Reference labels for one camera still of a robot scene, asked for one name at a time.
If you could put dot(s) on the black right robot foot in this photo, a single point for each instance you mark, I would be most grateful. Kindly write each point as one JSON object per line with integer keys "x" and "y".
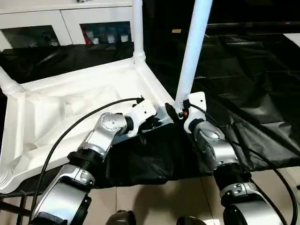
{"x": 191, "y": 220}

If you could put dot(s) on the white glass-door cabinet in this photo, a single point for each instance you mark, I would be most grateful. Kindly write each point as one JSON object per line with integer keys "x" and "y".
{"x": 65, "y": 14}

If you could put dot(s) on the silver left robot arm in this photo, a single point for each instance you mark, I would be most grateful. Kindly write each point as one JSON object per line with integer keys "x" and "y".
{"x": 98, "y": 140}

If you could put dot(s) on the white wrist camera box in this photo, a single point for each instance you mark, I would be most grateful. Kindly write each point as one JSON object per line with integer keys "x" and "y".
{"x": 197, "y": 103}
{"x": 145, "y": 112}

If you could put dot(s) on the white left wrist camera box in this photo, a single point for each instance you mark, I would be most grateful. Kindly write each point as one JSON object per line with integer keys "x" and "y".
{"x": 145, "y": 112}

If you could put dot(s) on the white upturned plastic table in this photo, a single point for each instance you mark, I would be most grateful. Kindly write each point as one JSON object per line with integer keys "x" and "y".
{"x": 58, "y": 105}

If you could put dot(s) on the black glossy mat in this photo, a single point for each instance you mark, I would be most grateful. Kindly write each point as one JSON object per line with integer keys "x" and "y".
{"x": 246, "y": 93}

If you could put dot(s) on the black left robot foot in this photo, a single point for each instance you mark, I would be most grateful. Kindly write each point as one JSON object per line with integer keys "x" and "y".
{"x": 120, "y": 218}

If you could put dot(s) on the black glossy tv stand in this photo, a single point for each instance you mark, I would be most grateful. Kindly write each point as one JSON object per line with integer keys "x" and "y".
{"x": 253, "y": 27}

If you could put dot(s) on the white flat panel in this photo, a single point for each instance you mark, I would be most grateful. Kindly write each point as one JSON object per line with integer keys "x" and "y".
{"x": 293, "y": 42}

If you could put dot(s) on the black robot foot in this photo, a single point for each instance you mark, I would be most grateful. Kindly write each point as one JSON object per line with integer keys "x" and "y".
{"x": 191, "y": 220}
{"x": 120, "y": 218}

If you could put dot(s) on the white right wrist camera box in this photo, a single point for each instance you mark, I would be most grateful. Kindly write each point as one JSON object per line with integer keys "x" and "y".
{"x": 197, "y": 103}

